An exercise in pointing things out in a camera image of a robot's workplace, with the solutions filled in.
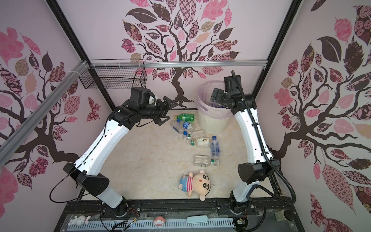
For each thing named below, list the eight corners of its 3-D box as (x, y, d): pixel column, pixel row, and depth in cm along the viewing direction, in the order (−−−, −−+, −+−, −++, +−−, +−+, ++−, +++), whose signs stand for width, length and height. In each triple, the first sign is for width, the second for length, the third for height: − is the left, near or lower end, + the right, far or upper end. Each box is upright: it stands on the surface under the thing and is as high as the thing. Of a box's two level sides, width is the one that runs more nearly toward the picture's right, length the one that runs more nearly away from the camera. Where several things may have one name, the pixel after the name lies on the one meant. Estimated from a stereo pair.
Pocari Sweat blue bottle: (175, 126, 110) (175, 122, 107) (178, 121, 113) (178, 118, 110) (192, 132, 106) (193, 129, 103) (195, 127, 109) (195, 124, 106)
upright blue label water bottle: (210, 159, 93) (211, 155, 89) (210, 138, 104) (211, 134, 100) (218, 159, 93) (220, 155, 89) (217, 139, 104) (219, 134, 99)
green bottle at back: (174, 121, 111) (174, 119, 109) (175, 116, 115) (174, 113, 113) (194, 121, 111) (194, 119, 109) (194, 116, 115) (194, 113, 113)
